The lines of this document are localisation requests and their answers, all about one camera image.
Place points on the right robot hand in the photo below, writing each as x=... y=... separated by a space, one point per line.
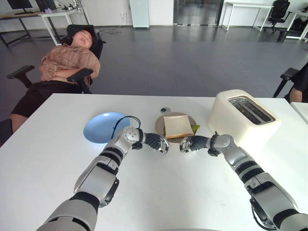
x=195 y=142

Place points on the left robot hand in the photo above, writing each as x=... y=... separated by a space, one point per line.
x=156 y=142

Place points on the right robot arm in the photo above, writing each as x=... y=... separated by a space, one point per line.
x=250 y=170

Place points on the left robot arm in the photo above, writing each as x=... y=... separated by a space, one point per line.
x=106 y=168

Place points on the green lettuce leaf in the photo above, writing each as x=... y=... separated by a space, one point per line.
x=195 y=128

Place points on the beige plate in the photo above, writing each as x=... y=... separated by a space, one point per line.
x=159 y=125

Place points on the bread slice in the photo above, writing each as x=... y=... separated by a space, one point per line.
x=177 y=125

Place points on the cream toaster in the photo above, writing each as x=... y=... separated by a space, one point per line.
x=231 y=120

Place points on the blue plate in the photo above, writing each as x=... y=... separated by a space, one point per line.
x=101 y=128

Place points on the black office chair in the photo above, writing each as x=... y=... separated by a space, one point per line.
x=284 y=78
x=96 y=41
x=279 y=12

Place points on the person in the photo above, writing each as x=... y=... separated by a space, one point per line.
x=299 y=81
x=69 y=60

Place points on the black computer monitor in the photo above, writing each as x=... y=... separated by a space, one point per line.
x=45 y=4
x=20 y=4

